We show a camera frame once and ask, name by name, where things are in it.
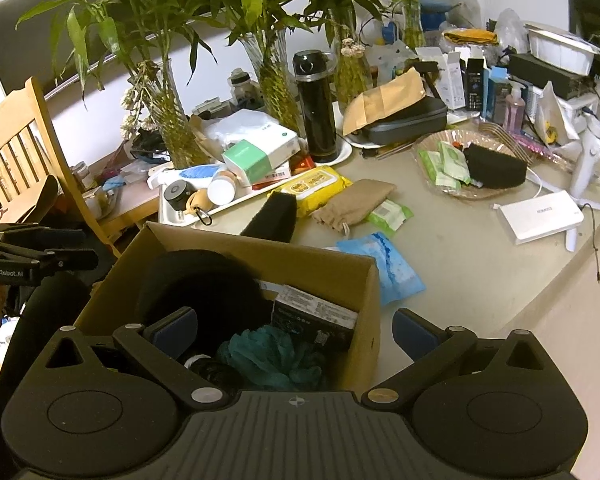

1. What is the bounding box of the black cosmetic box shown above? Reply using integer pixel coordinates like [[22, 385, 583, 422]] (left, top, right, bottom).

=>
[[465, 57, 487, 111]]

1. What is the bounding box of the teal bath loofah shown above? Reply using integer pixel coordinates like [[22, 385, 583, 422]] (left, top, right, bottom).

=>
[[216, 325, 326, 392]]

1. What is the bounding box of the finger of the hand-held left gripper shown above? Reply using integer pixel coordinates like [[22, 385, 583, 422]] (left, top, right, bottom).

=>
[[0, 246, 100, 272], [0, 226, 87, 247]]

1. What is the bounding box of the red printed box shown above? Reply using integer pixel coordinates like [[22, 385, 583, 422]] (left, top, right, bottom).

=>
[[252, 155, 316, 191]]

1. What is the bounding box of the glass vase with plant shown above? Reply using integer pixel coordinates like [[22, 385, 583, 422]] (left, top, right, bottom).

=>
[[15, 0, 216, 168]]

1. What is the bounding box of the wooden side table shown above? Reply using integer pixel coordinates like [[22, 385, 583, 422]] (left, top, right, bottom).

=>
[[77, 180, 161, 241]]

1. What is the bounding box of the blue plastic packet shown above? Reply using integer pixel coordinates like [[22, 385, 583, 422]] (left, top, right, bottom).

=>
[[325, 232, 427, 306]]

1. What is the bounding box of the white cable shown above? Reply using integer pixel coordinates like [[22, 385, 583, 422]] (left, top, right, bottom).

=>
[[526, 167, 558, 195]]

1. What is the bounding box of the black cable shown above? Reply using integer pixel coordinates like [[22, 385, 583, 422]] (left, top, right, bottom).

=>
[[580, 202, 600, 283]]

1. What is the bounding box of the black sponge pouch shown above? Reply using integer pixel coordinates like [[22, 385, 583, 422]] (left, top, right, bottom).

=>
[[462, 142, 528, 190]]

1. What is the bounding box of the white blue lotion bottle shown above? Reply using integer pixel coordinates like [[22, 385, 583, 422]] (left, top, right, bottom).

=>
[[147, 162, 231, 191]]

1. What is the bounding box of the yellow wipes pack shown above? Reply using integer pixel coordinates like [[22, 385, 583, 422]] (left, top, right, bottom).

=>
[[267, 165, 353, 218]]

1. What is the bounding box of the wooden chair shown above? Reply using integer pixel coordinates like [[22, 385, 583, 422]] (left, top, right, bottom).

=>
[[0, 76, 121, 256]]

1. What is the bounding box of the black plush hat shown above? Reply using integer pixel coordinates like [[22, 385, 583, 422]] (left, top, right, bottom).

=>
[[136, 250, 273, 351]]

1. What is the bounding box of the yellow folded cloth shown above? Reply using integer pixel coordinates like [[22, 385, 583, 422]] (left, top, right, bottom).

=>
[[442, 27, 498, 46]]

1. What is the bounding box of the white paper bag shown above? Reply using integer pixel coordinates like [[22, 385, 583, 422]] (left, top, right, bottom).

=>
[[527, 80, 581, 146]]

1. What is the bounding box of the green wipe packet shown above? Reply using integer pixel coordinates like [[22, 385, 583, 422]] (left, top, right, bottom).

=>
[[437, 141, 473, 183], [419, 149, 448, 186]]

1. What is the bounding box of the black foam block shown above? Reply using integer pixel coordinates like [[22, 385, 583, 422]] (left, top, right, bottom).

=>
[[240, 191, 298, 243]]

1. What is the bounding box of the black zip case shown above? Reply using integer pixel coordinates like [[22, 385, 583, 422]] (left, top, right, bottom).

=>
[[360, 96, 449, 146]]

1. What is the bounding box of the pink pump bottle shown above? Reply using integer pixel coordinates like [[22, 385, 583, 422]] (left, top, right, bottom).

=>
[[504, 82, 527, 133]]

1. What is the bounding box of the bamboo in glass vase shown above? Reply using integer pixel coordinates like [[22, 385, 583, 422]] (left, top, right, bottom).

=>
[[195, 0, 331, 133], [380, 0, 446, 51], [300, 0, 406, 106]]

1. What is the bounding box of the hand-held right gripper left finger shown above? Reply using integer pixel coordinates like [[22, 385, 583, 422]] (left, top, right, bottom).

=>
[[42, 306, 229, 407]]

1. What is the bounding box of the long black box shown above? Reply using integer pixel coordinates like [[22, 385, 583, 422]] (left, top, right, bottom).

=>
[[507, 52, 581, 101]]

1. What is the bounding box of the white food container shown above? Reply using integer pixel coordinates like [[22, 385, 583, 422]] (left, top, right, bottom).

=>
[[525, 22, 600, 76]]

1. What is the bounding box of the white tray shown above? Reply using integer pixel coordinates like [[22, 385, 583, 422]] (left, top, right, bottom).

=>
[[158, 142, 353, 226]]

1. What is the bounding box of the white flat box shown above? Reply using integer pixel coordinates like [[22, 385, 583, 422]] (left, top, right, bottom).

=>
[[495, 190, 586, 246]]

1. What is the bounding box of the small green wipe pack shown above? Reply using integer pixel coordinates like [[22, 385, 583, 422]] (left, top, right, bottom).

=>
[[366, 199, 414, 238]]

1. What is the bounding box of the white plastic package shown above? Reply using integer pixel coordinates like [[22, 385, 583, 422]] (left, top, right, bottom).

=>
[[202, 109, 281, 148]]

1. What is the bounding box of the glass dish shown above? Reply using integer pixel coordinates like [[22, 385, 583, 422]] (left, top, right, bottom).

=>
[[412, 129, 536, 201]]

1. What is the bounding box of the white cosmetic box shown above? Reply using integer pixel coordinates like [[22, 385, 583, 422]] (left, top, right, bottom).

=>
[[415, 47, 473, 111]]

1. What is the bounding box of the cardboard box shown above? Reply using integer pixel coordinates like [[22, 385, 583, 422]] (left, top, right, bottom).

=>
[[75, 221, 381, 396]]

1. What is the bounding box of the black printed box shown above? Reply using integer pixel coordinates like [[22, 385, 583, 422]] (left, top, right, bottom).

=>
[[271, 285, 358, 356]]

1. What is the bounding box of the grey round speaker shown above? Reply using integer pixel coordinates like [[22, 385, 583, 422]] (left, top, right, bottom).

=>
[[164, 179, 193, 211]]

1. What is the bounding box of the white handheld gimbal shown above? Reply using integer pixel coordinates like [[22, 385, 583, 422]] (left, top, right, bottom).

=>
[[562, 67, 600, 253]]

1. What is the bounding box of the small glass jar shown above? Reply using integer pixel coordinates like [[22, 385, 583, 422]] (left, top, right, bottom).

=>
[[229, 69, 258, 106]]

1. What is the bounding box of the white pill jar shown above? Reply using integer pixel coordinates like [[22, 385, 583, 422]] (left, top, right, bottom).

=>
[[207, 170, 238, 206]]

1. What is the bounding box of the black thermos bottle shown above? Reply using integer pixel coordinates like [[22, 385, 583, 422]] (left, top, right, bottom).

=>
[[292, 50, 338, 158]]

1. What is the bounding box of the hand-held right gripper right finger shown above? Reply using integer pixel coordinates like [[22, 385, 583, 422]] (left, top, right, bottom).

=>
[[362, 308, 550, 406]]

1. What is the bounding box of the wooden figure keychain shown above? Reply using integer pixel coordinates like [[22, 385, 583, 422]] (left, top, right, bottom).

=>
[[187, 189, 216, 226]]

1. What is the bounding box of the brown paper envelope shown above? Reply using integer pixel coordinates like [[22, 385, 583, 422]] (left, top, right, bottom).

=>
[[342, 67, 427, 136]]

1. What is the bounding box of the black round container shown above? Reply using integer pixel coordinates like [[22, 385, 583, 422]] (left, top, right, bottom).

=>
[[180, 352, 241, 391]]

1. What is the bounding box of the blue cosmetic box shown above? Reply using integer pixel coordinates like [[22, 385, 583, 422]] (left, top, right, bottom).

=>
[[482, 67, 511, 121]]

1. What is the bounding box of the green white tissue pack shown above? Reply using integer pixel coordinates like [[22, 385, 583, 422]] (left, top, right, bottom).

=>
[[222, 126, 301, 186]]

